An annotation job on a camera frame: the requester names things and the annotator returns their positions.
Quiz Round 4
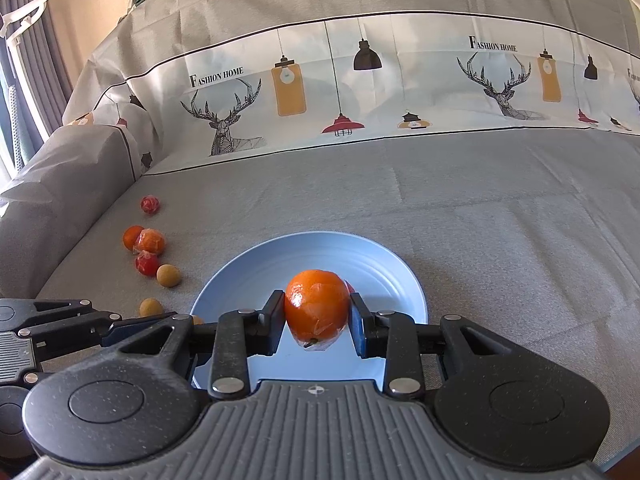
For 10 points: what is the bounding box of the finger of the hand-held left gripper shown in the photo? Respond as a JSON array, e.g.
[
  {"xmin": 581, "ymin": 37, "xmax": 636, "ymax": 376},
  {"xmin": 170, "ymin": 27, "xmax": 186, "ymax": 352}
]
[{"xmin": 19, "ymin": 299, "xmax": 176, "ymax": 361}]

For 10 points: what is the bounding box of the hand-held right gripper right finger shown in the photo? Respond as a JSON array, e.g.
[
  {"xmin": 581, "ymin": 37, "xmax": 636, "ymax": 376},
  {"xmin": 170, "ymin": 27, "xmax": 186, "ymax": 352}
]
[{"xmin": 348, "ymin": 291, "xmax": 506, "ymax": 396}]

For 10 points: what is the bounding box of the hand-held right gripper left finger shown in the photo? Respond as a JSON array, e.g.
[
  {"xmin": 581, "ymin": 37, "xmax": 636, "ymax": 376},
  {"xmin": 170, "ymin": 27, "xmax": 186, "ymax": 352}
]
[{"xmin": 100, "ymin": 290, "xmax": 287, "ymax": 401}]

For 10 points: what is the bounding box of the plastic-wrapped orange with stem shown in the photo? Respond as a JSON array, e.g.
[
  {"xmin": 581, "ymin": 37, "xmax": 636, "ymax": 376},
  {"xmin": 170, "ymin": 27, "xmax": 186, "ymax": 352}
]
[{"xmin": 284, "ymin": 269, "xmax": 351, "ymax": 352}]

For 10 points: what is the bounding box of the light blue plate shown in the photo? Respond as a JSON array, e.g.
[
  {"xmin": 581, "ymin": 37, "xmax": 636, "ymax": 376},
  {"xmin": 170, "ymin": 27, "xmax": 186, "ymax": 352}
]
[{"xmin": 190, "ymin": 231, "xmax": 428, "ymax": 393}]

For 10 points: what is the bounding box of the grey deer-print bed sheet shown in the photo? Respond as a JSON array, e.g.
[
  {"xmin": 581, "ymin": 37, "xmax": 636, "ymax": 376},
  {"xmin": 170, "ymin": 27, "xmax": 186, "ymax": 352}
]
[{"xmin": 0, "ymin": 0, "xmax": 640, "ymax": 471}]

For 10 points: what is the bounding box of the grey curtain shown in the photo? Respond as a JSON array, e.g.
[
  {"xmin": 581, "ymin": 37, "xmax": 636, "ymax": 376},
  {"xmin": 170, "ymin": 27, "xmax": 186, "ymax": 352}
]
[{"xmin": 0, "ymin": 0, "xmax": 76, "ymax": 171}]

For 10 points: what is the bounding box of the white rack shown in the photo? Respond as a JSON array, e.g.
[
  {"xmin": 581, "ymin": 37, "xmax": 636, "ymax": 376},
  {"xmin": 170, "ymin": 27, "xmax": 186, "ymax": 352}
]
[{"xmin": 0, "ymin": 0, "xmax": 56, "ymax": 161}]

